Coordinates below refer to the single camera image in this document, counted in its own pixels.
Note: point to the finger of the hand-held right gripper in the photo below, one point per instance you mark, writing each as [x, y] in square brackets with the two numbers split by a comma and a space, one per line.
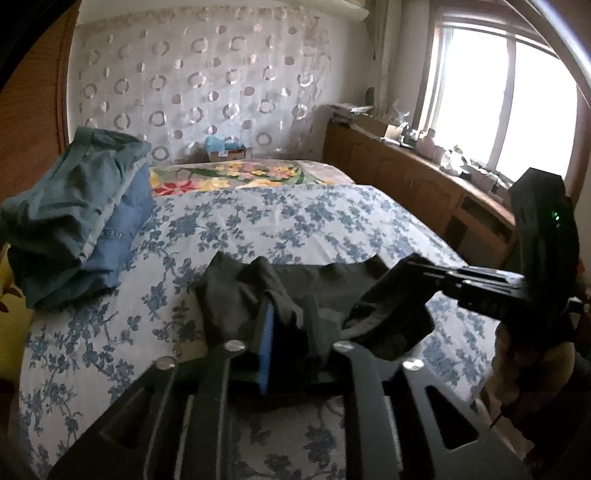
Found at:
[411, 288]
[429, 263]

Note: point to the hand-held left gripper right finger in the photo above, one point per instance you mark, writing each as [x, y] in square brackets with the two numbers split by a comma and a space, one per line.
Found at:
[364, 383]

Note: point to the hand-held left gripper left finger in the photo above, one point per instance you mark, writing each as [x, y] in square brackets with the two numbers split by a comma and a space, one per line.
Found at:
[268, 350]

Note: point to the black pants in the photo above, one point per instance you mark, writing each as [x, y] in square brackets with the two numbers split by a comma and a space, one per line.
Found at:
[244, 295]

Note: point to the teal folded pants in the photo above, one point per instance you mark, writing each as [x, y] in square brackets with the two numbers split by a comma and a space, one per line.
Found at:
[64, 207]

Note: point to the person's right hand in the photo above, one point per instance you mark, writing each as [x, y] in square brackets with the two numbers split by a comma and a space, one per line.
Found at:
[512, 369]

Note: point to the wooden side cabinet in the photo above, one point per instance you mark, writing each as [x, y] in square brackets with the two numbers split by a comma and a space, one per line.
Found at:
[406, 184]

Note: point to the crumpled clear plastic bag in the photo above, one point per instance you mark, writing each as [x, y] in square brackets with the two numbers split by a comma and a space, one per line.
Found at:
[451, 160]

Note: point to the beige bottle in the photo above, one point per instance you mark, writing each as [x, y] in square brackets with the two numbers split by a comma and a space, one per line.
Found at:
[427, 144]

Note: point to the bright window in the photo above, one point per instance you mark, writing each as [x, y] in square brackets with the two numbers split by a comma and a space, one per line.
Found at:
[498, 101]

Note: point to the blue floral bed sheet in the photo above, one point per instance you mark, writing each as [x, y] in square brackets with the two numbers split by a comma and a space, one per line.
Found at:
[194, 221]

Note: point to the colourful flower blanket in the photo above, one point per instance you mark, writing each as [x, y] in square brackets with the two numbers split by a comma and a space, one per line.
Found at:
[240, 173]

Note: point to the blue folded jeans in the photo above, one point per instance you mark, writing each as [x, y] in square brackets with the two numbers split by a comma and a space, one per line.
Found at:
[124, 226]

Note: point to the small cardboard box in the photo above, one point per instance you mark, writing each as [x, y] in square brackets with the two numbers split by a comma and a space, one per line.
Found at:
[233, 154]

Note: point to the light blue plastic bag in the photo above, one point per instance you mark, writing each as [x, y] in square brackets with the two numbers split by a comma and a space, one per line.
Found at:
[219, 144]

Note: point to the yellow cloth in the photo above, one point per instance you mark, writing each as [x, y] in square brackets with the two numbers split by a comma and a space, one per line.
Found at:
[11, 300]

